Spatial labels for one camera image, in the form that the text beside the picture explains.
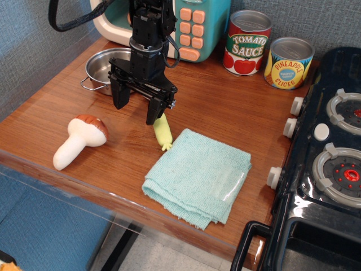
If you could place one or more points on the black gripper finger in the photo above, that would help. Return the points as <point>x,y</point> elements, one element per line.
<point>156,108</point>
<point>120,93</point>

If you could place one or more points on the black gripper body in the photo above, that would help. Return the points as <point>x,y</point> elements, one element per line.
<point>145,73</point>

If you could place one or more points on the spoon with yellow-green handle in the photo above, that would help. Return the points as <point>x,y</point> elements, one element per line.
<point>163,133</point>

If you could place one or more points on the small steel pot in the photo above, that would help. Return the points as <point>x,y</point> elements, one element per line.
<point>98,67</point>

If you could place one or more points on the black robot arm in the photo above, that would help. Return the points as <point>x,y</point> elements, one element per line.
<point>152,23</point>

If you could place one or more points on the light blue cloth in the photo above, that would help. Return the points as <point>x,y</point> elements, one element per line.
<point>198,179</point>

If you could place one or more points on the toy mushroom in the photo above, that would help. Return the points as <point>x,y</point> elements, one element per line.
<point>83,131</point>

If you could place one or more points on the teal toy microwave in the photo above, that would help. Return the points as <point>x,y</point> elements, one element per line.
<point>199,27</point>

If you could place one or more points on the tomato sauce can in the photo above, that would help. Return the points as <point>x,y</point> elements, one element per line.
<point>247,37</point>

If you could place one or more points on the pineapple slices can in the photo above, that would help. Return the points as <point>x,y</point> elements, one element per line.
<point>288,62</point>

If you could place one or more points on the black toy stove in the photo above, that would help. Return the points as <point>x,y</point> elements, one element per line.
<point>316,211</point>

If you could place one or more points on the orange plush object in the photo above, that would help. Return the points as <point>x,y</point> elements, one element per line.
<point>8,264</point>

